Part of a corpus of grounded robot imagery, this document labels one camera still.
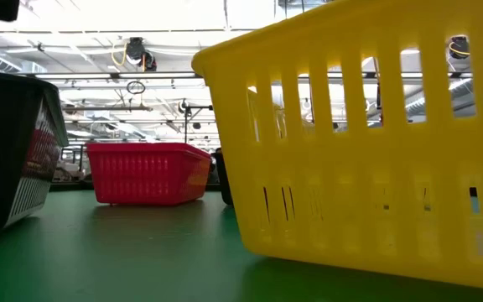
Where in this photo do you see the red slotted plastic basket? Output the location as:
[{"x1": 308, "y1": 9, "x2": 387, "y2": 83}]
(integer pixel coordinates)
[
  {"x1": 21, "y1": 128, "x2": 62, "y2": 178},
  {"x1": 85, "y1": 142, "x2": 214, "y2": 161},
  {"x1": 86, "y1": 150, "x2": 210, "y2": 207}
]

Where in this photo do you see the yellow slotted plastic basket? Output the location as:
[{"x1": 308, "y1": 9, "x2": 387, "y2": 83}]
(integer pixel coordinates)
[{"x1": 190, "y1": 0, "x2": 483, "y2": 294}]

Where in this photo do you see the black pole stand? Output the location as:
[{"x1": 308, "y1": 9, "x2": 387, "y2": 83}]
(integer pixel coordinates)
[{"x1": 177, "y1": 99, "x2": 214, "y2": 146}]

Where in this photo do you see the long ceiling strip light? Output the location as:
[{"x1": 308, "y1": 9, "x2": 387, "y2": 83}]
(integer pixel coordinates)
[{"x1": 27, "y1": 70, "x2": 205, "y2": 81}]

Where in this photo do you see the distant cluttered workbench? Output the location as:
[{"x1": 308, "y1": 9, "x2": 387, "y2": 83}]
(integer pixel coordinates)
[{"x1": 51, "y1": 144, "x2": 88, "y2": 184}]

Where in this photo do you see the hanging black cable loop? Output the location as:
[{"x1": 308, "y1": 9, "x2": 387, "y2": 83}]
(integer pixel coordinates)
[{"x1": 125, "y1": 80, "x2": 147, "y2": 96}]

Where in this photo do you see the black ceiling cable reel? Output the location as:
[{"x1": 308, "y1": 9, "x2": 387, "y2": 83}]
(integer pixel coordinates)
[
  {"x1": 448, "y1": 35, "x2": 471, "y2": 60},
  {"x1": 111, "y1": 36, "x2": 158, "y2": 72}
]

